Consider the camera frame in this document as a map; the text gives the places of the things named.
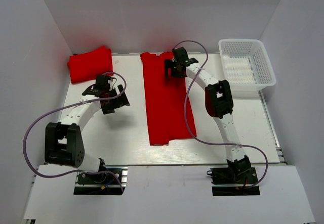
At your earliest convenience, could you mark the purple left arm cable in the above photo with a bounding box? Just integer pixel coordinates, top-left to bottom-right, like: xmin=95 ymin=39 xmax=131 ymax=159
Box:
xmin=23 ymin=71 xmax=127 ymax=194

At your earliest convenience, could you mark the folded red t shirt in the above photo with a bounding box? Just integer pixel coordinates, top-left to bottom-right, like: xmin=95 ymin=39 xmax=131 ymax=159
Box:
xmin=67 ymin=46 xmax=113 ymax=84

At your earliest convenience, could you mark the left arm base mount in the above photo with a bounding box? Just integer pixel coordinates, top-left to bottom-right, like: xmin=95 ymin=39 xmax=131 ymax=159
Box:
xmin=73 ymin=166 xmax=128 ymax=196

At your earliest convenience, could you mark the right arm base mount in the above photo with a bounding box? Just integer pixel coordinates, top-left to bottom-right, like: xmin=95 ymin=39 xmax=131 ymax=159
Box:
xmin=206 ymin=167 xmax=260 ymax=197

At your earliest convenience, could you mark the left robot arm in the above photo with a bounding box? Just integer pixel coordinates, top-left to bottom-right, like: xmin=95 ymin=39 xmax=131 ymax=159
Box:
xmin=45 ymin=74 xmax=130 ymax=183

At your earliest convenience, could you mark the white plastic basket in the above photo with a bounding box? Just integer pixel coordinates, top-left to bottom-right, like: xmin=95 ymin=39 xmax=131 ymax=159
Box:
xmin=218 ymin=38 xmax=276 ymax=92

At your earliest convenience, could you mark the red t shirt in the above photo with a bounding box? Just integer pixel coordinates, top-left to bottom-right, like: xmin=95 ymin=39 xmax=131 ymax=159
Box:
xmin=67 ymin=46 xmax=113 ymax=84
xmin=140 ymin=52 xmax=197 ymax=146

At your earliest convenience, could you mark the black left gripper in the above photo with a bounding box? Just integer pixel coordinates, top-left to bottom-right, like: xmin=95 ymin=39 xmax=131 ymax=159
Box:
xmin=102 ymin=84 xmax=130 ymax=115

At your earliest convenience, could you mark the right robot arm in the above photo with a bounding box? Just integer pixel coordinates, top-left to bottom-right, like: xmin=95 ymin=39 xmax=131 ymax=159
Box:
xmin=164 ymin=47 xmax=251 ymax=183

